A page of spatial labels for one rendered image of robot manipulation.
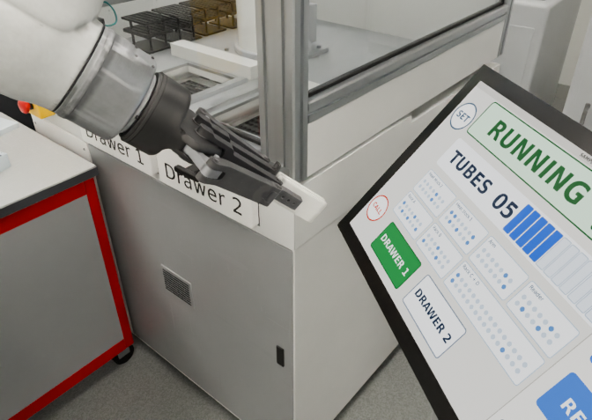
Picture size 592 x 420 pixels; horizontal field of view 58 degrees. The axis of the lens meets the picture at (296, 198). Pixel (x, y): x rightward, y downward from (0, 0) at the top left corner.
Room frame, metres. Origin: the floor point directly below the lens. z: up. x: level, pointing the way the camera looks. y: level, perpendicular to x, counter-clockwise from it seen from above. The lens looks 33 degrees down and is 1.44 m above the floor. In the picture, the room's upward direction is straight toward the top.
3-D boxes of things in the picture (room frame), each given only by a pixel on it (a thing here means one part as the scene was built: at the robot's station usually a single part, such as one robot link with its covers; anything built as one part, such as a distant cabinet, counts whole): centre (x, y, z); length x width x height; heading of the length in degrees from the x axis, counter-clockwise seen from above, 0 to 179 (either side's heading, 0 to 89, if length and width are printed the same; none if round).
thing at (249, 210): (0.93, 0.19, 0.87); 0.29 x 0.02 x 0.11; 50
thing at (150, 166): (1.14, 0.43, 0.87); 0.29 x 0.02 x 0.11; 50
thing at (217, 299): (1.48, 0.09, 0.40); 1.03 x 0.95 x 0.80; 50
